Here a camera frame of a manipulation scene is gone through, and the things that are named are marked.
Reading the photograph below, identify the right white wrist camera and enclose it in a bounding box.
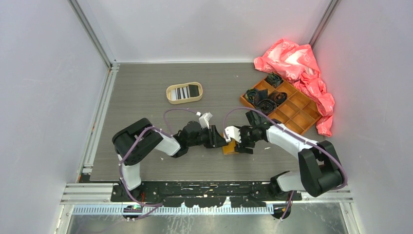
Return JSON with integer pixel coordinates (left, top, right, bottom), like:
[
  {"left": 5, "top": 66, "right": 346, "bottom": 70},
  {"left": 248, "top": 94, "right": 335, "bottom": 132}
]
[{"left": 224, "top": 126, "right": 241, "bottom": 143}]

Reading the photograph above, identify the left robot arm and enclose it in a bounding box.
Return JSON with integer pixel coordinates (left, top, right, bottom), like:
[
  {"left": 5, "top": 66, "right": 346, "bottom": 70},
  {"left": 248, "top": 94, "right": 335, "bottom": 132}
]
[{"left": 112, "top": 118, "right": 228, "bottom": 201}]

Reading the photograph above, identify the dark rolled item upper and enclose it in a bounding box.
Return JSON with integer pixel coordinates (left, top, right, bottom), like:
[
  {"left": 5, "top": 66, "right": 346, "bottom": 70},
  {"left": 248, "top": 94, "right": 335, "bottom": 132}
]
[{"left": 265, "top": 73, "right": 283, "bottom": 88}]

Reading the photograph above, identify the orange compartment organizer box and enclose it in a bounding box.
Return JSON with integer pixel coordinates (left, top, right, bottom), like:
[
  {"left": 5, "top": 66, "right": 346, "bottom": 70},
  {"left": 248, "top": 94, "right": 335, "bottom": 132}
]
[{"left": 240, "top": 78, "right": 322, "bottom": 135}]

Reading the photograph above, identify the dark rolled item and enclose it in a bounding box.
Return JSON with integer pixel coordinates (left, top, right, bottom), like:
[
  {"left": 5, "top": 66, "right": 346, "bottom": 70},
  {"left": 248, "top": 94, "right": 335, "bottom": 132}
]
[
  {"left": 255, "top": 99, "right": 278, "bottom": 116},
  {"left": 268, "top": 92, "right": 288, "bottom": 105},
  {"left": 265, "top": 73, "right": 283, "bottom": 88},
  {"left": 244, "top": 88, "right": 268, "bottom": 106}
]

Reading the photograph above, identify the dark rolled item lower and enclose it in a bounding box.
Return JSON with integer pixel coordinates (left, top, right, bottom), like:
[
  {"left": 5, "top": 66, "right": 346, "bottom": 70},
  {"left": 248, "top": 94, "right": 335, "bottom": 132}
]
[{"left": 255, "top": 99, "right": 278, "bottom": 116}]

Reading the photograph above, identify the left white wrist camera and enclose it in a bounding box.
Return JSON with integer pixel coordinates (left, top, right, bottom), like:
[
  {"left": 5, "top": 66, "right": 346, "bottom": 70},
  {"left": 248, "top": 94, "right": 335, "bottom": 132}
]
[{"left": 196, "top": 112, "right": 213, "bottom": 129}]

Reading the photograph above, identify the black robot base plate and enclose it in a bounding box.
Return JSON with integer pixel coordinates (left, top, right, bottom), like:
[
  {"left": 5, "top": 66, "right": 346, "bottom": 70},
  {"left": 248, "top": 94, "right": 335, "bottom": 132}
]
[{"left": 110, "top": 181, "right": 302, "bottom": 208}]

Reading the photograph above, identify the pink plastic bag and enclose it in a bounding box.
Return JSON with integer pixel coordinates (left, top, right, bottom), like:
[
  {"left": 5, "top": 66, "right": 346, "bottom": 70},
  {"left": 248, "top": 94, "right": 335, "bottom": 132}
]
[{"left": 253, "top": 39, "right": 335, "bottom": 137}]

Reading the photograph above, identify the dark rolled item left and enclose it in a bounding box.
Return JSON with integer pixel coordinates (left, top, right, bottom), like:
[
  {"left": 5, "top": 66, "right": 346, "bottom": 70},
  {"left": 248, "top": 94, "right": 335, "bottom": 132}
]
[{"left": 244, "top": 88, "right": 268, "bottom": 106}]

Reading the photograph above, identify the aluminium front rail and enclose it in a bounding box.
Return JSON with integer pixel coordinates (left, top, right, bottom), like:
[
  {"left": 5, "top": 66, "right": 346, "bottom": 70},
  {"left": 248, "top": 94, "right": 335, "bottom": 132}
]
[{"left": 60, "top": 181, "right": 354, "bottom": 220}]

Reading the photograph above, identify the orange card holder wallet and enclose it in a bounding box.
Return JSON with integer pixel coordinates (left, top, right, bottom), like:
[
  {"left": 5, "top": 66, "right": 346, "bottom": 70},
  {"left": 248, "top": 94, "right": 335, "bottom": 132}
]
[{"left": 222, "top": 141, "right": 238, "bottom": 155}]

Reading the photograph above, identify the dark rolled item right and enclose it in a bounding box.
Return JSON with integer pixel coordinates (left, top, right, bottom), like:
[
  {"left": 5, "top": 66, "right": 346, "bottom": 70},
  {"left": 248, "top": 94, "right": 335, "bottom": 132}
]
[{"left": 268, "top": 92, "right": 288, "bottom": 105}]

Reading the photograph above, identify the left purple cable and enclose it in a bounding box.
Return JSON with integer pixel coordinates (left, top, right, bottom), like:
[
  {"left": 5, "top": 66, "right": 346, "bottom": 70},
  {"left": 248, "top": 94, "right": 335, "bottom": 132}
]
[{"left": 118, "top": 108, "right": 202, "bottom": 222}]

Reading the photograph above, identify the stack of striped cards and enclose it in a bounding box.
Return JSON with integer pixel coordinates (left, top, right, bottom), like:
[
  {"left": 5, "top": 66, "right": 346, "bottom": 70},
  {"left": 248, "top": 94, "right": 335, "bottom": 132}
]
[{"left": 171, "top": 86, "right": 189, "bottom": 100}]

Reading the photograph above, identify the beige oval tray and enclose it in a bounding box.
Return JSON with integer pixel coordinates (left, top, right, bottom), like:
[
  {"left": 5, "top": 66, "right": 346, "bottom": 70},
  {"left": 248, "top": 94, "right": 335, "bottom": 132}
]
[{"left": 166, "top": 82, "right": 203, "bottom": 105}]

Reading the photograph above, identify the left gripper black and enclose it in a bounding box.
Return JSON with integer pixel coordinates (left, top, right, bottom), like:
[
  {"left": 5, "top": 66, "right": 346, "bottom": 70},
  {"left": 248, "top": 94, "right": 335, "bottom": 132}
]
[{"left": 188, "top": 125, "right": 228, "bottom": 148}]

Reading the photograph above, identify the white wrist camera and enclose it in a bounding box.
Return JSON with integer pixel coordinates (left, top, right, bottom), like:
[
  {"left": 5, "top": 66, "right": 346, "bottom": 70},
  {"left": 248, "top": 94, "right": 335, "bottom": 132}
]
[
  {"left": 196, "top": 112, "right": 213, "bottom": 129},
  {"left": 224, "top": 126, "right": 241, "bottom": 143}
]

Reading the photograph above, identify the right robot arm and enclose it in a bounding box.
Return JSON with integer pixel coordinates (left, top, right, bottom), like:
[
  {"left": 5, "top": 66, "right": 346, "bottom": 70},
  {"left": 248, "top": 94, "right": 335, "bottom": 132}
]
[{"left": 225, "top": 110, "right": 347, "bottom": 200}]

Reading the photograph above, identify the black card in tray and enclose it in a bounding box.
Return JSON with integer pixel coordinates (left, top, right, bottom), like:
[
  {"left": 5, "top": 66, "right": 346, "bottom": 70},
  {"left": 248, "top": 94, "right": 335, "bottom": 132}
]
[{"left": 188, "top": 84, "right": 200, "bottom": 98}]

